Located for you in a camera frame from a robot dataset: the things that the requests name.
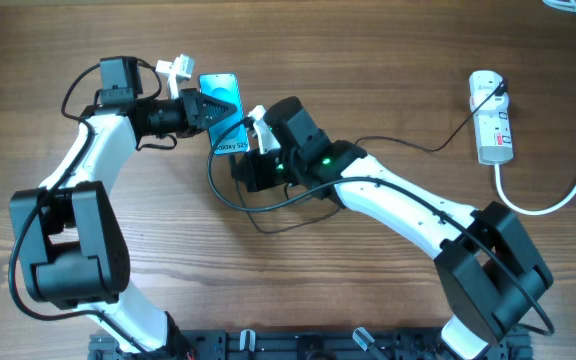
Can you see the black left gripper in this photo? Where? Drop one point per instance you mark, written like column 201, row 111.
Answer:
column 195, row 117

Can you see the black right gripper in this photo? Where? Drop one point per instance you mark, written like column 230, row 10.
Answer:
column 255, row 179

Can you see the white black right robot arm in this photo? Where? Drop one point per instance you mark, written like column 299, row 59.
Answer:
column 490, row 270

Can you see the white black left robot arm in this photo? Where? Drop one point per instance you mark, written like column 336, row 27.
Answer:
column 69, row 249

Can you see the white power strip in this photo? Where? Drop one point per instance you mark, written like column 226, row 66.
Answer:
column 489, row 102

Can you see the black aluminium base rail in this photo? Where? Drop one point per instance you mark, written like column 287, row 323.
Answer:
column 403, row 343

